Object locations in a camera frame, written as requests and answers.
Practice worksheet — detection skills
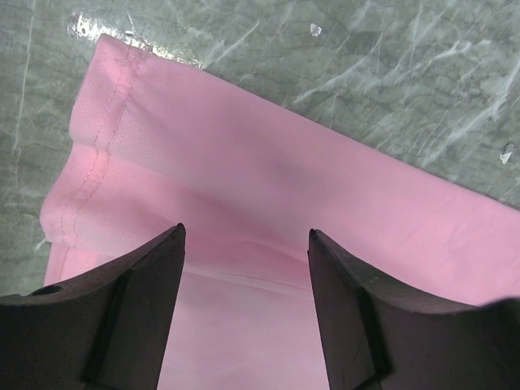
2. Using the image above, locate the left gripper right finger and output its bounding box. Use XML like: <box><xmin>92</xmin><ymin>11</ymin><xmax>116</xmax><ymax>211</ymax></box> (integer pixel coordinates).
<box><xmin>308</xmin><ymin>230</ymin><xmax>519</xmax><ymax>389</ymax></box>

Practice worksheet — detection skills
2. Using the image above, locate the pink t shirt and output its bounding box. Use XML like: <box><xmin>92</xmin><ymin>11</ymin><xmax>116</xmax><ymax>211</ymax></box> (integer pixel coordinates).
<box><xmin>40</xmin><ymin>35</ymin><xmax>519</xmax><ymax>389</ymax></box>

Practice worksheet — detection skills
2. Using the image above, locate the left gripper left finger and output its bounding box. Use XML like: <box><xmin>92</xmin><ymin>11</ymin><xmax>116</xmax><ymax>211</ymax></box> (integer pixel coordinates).
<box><xmin>1</xmin><ymin>225</ymin><xmax>186</xmax><ymax>389</ymax></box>

